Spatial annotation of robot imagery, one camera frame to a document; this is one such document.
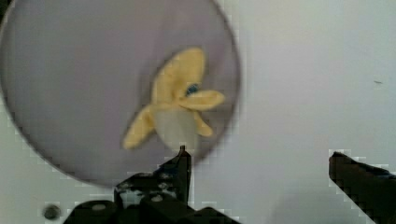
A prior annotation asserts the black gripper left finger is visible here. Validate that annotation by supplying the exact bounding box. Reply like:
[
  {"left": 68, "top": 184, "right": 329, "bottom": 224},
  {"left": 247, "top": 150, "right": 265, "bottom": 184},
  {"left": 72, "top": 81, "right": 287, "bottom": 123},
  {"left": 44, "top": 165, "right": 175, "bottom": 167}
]
[{"left": 114, "top": 146, "right": 191, "bottom": 209}]

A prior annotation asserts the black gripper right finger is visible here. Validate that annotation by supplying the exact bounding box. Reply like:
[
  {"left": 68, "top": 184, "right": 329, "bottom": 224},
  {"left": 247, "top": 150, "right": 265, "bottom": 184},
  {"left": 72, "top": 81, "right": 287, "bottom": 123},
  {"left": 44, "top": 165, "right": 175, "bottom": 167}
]
[{"left": 329, "top": 152, "right": 396, "bottom": 224}]

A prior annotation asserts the plush peeled banana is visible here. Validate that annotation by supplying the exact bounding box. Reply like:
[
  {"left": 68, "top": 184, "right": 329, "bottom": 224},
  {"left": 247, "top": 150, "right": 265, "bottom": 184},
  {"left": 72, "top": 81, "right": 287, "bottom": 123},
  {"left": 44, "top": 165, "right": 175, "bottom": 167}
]
[{"left": 122, "top": 47, "right": 225, "bottom": 149}]

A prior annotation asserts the grey round plate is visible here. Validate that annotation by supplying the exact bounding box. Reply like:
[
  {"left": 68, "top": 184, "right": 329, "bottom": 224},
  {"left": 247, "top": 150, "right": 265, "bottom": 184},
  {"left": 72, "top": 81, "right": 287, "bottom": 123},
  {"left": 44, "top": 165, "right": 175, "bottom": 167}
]
[{"left": 1, "top": 0, "right": 241, "bottom": 187}]

